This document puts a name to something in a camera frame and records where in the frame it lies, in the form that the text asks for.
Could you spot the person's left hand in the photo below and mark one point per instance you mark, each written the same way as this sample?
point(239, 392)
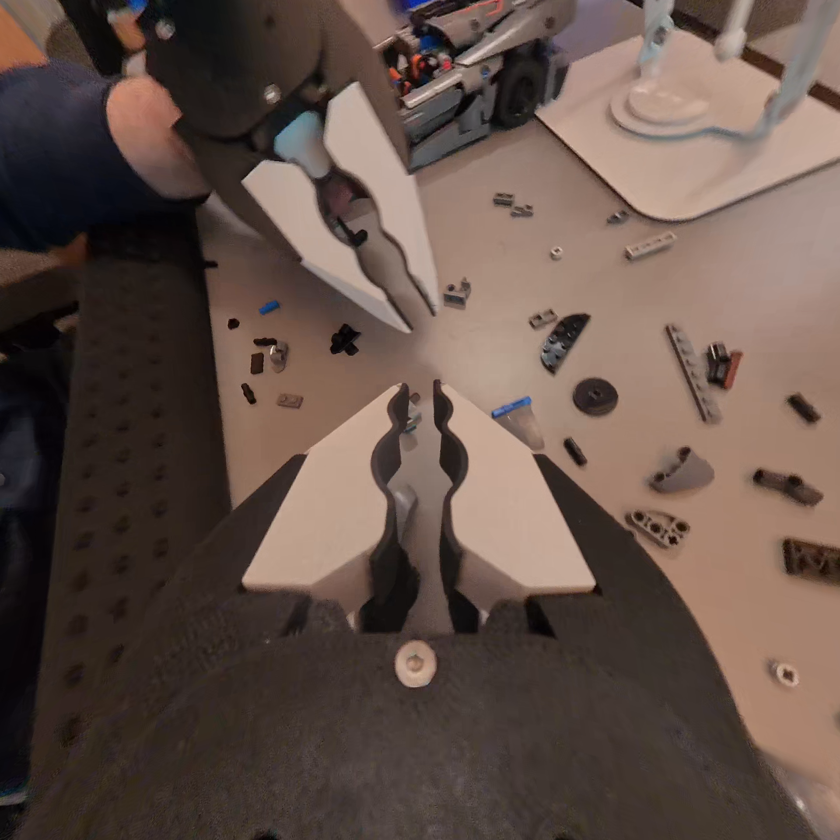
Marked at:
point(148, 138)

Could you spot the grey lego piece with hole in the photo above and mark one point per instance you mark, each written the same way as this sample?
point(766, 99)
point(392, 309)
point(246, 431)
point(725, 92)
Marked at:
point(457, 293)

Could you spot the long blue lego pin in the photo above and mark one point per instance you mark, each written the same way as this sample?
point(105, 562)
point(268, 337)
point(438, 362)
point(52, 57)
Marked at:
point(512, 407)

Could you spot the light grey lego axle connector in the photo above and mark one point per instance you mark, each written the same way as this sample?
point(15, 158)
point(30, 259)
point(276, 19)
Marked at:
point(279, 354)

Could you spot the round dark lego dish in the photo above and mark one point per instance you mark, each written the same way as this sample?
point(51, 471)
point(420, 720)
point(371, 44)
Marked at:
point(595, 396)

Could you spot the grey lego clip piece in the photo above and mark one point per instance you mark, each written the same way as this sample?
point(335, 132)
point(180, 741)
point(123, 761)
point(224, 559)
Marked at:
point(617, 216)

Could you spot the grey two-hole lego plate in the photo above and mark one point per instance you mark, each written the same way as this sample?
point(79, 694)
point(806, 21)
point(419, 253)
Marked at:
point(543, 318)

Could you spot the dark half-round lego plate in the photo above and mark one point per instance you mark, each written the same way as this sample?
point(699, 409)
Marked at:
point(564, 342)

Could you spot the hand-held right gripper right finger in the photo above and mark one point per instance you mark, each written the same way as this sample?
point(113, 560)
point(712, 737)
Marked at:
point(518, 525)

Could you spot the grey lego car model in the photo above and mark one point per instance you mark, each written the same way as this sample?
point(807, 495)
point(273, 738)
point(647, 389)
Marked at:
point(472, 85)

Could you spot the long grey lego plate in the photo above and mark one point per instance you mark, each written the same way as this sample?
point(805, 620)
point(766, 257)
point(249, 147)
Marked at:
point(694, 373)

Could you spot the black and brown lego connector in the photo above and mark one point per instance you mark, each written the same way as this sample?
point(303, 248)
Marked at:
point(724, 364)

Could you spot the grey curved lego wedge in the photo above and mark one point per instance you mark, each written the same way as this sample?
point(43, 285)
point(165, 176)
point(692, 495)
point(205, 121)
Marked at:
point(681, 472)

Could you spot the white book stand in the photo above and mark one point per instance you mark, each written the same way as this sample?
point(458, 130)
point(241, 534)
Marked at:
point(689, 131)

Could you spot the light grey four-stud lego plate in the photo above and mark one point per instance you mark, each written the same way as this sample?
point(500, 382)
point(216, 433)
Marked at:
point(649, 245)

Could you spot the black dotted chair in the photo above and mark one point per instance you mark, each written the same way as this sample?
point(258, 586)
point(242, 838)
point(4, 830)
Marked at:
point(131, 459)

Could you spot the black lego connector cluster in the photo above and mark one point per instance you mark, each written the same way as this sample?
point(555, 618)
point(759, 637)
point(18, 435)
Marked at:
point(344, 340)

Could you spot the thick black lego pin connector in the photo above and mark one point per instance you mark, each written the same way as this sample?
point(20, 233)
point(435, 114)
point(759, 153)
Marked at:
point(248, 392)

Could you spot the short black lego pin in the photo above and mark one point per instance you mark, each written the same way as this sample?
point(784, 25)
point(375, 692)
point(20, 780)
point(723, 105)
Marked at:
point(803, 407)
point(575, 451)

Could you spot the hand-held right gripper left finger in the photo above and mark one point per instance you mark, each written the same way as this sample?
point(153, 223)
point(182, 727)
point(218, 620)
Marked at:
point(321, 525)

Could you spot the grey two-stud lego plate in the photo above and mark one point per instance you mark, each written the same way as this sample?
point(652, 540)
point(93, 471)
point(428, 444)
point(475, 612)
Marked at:
point(289, 400)

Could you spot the long black lego plate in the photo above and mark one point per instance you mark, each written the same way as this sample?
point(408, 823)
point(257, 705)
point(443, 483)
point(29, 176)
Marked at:
point(814, 561)

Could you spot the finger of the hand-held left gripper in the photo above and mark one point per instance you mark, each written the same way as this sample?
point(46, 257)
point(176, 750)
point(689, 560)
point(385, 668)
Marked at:
point(374, 151)
point(282, 210)

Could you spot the curved grey-blue lego slope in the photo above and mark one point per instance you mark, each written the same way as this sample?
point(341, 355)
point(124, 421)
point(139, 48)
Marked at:
point(525, 430)

